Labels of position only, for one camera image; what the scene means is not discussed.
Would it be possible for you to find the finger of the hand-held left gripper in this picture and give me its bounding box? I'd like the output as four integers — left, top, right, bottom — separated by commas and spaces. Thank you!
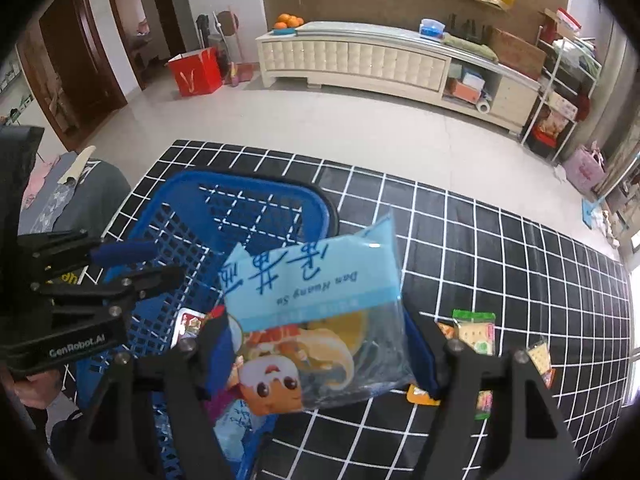
19, 230, 159, 272
31, 266, 187, 318

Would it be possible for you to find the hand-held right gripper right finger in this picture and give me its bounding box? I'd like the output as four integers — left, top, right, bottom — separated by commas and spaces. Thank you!
402, 305, 586, 480

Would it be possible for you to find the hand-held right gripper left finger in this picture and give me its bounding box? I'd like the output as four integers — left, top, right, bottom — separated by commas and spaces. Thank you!
75, 310, 242, 480

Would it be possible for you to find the red snack packet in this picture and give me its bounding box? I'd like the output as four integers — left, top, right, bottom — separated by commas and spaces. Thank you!
175, 307, 226, 342

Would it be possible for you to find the blue plastic basket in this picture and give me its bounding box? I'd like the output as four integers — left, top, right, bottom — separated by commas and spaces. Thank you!
75, 170, 341, 480

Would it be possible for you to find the green cracker packet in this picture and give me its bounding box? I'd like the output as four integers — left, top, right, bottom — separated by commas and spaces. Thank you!
452, 310, 497, 421

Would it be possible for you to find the beige cracker packet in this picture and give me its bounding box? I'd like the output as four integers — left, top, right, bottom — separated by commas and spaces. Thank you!
525, 341, 557, 389

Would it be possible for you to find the light blue cartoon snack packet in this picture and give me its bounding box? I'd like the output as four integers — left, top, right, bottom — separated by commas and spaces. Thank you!
217, 212, 418, 416

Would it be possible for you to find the person's left hand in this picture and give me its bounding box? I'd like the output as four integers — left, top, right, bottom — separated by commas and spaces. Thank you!
10, 364, 66, 411

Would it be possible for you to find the grey crown-print cloth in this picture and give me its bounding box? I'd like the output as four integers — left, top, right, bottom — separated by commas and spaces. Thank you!
20, 157, 133, 241

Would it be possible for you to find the pink cloth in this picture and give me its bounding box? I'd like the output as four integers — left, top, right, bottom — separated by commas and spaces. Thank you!
22, 157, 58, 208

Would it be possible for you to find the black white checkered tablecloth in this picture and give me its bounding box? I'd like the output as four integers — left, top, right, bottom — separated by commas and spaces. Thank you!
75, 140, 633, 480

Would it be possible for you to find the red gift bag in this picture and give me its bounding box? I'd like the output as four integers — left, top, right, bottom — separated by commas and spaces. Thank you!
167, 46, 224, 97

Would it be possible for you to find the white cabinet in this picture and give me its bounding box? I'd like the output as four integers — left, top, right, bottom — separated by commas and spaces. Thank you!
0, 60, 36, 126

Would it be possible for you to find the dark brown wooden door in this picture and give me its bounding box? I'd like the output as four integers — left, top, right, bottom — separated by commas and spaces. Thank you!
17, 0, 128, 153

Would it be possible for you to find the red dustpan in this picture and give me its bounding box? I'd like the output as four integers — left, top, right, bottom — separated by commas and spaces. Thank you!
223, 62, 255, 86

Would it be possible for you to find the dark upright appliance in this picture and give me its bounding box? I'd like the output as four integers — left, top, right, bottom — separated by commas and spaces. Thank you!
196, 14, 221, 51

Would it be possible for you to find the broom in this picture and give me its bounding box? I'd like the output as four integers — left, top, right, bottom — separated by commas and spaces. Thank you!
212, 10, 242, 86

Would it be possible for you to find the pink bag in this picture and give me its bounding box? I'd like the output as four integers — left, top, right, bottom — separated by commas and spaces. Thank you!
562, 142, 606, 193

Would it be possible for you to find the red crate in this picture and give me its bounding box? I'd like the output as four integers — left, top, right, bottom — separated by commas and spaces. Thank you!
530, 127, 561, 153

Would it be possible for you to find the orange box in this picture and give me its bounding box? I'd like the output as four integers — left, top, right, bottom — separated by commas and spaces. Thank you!
452, 80, 483, 103

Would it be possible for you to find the orange snack bag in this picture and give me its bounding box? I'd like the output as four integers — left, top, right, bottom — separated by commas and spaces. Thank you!
537, 107, 571, 136

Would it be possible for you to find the cream television cabinet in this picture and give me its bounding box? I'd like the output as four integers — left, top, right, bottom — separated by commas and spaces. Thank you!
256, 21, 543, 136

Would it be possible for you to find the green folded cloth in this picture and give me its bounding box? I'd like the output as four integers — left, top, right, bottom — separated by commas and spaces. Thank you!
442, 32, 498, 61

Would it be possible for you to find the brown cardboard box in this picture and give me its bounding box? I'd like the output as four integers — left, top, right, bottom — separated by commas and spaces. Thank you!
487, 27, 547, 81

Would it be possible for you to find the white shelf rack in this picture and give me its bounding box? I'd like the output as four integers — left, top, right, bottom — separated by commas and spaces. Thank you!
520, 35, 601, 166

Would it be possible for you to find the blue tissue container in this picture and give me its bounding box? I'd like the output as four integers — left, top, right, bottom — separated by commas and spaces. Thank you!
419, 18, 447, 41

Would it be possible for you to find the black router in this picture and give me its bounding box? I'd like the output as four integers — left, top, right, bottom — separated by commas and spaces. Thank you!
447, 12, 486, 43

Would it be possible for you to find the red white box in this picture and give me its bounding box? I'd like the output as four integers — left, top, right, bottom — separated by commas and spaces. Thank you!
555, 7, 583, 36

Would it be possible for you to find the dark brown door frame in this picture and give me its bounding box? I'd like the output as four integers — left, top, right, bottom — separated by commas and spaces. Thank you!
102, 0, 188, 92

